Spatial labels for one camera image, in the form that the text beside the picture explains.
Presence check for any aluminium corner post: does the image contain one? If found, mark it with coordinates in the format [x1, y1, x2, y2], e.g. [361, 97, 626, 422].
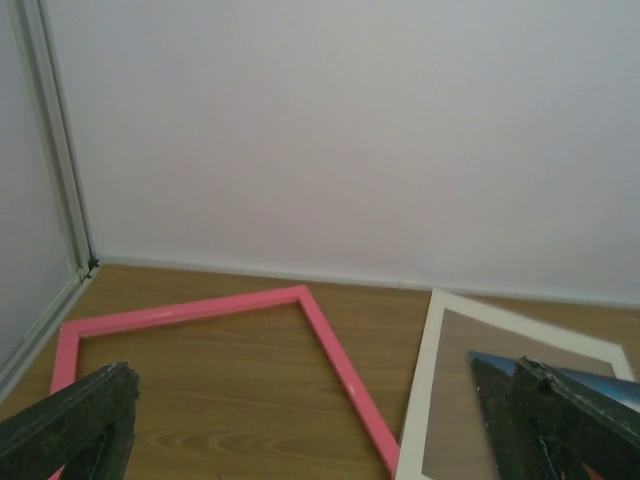
[1, 1, 99, 399]

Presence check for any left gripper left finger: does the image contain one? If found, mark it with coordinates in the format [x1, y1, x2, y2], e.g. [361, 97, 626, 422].
[1, 362, 139, 479]

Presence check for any pink picture frame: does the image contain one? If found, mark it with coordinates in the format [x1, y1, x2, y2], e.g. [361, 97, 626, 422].
[50, 285, 400, 475]

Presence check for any sunset photo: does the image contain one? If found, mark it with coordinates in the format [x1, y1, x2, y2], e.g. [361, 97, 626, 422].
[467, 349, 640, 480]

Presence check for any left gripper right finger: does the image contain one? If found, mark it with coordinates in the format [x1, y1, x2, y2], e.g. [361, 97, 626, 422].
[506, 357, 639, 479]

